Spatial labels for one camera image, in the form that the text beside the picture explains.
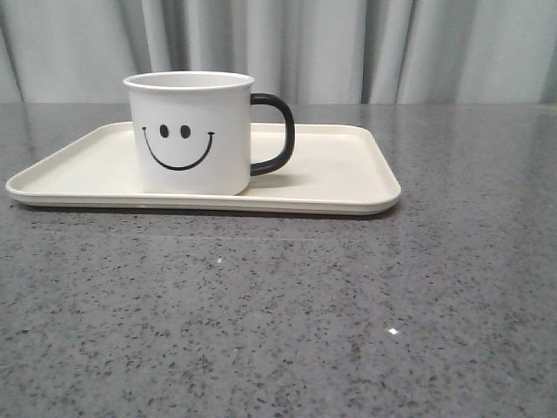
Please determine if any pale grey pleated curtain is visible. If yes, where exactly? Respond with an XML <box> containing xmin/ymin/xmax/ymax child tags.
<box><xmin>1</xmin><ymin>1</ymin><xmax>556</xmax><ymax>105</ymax></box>

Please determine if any cream rectangular plastic tray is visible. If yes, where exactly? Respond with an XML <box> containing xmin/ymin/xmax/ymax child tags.
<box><xmin>6</xmin><ymin>122</ymin><xmax>401</xmax><ymax>215</ymax></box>

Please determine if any white smiley mug black handle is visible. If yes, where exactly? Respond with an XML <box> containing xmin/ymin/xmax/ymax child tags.
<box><xmin>123</xmin><ymin>71</ymin><xmax>295</xmax><ymax>195</ymax></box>

